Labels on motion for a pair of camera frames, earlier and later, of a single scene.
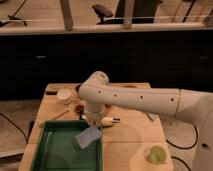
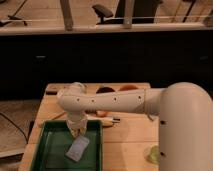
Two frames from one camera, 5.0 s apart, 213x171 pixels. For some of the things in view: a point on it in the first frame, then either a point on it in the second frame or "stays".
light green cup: (156, 155) stays
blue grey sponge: (88, 136) -> (77, 149)
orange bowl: (129, 86) stays
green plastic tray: (56, 149) stays
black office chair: (143, 12) stays
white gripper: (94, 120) -> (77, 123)
